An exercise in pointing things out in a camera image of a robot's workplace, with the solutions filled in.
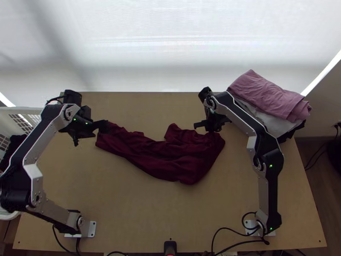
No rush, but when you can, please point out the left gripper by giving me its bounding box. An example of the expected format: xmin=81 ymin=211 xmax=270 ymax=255
xmin=60 ymin=120 xmax=112 ymax=147

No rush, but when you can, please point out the dark red t-shirt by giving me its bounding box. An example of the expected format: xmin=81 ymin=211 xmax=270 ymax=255
xmin=95 ymin=120 xmax=226 ymax=187

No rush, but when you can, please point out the pile of folded clothes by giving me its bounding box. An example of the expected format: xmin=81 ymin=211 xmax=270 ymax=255
xmin=226 ymin=69 xmax=313 ymax=145

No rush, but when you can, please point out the white laundry basket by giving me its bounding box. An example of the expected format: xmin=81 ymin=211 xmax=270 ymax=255
xmin=0 ymin=106 xmax=45 ymax=221

